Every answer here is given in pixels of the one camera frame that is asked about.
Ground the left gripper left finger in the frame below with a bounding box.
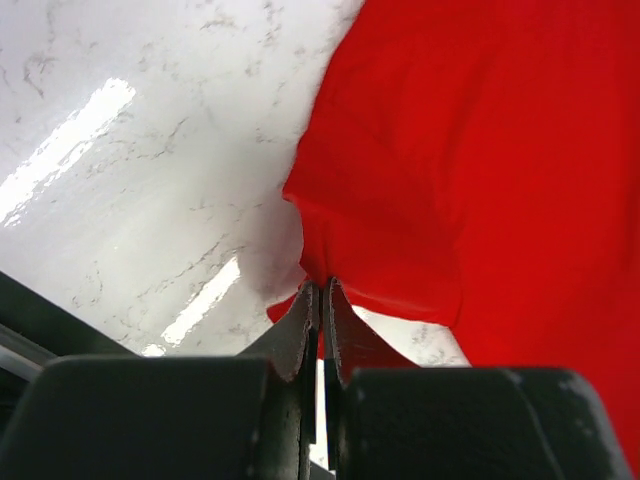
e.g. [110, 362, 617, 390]
[1, 282, 320, 479]

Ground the plain red t-shirt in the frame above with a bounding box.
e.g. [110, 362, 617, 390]
[283, 1, 639, 467]

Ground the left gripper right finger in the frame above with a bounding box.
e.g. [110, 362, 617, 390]
[322, 279, 633, 479]

